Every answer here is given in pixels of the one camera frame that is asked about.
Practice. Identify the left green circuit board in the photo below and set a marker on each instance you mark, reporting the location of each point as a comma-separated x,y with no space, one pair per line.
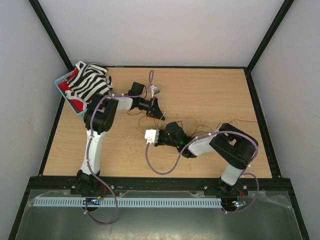
92,201

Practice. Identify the red cloth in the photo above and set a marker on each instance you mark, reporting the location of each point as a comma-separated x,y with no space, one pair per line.
76,102

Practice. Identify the right green circuit board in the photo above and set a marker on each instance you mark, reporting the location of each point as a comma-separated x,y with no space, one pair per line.
239,203

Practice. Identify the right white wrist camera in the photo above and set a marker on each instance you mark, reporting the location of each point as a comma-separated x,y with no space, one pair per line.
151,136

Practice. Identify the light blue slotted cable duct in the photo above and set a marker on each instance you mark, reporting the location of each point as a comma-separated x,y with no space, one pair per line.
135,202

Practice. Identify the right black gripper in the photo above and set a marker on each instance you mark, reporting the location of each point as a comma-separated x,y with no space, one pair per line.
158,142

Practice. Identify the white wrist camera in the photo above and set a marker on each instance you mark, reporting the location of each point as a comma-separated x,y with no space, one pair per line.
154,91
151,136

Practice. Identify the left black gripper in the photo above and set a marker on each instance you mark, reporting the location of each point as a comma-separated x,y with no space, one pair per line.
155,112

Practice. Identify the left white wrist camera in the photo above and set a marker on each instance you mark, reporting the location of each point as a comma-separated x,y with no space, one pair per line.
154,91

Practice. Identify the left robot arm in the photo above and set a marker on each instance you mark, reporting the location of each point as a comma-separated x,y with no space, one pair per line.
99,118

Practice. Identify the zebra striped cloth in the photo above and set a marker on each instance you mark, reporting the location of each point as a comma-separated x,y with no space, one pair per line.
90,79

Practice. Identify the green circuit board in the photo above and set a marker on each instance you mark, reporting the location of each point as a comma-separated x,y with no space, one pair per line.
92,201
239,203

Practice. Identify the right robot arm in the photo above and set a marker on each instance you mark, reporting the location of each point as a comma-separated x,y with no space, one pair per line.
236,147

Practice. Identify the blue plastic basket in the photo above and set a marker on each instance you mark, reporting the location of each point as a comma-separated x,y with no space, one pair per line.
58,81

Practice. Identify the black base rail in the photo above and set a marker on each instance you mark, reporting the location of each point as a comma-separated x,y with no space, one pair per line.
210,186

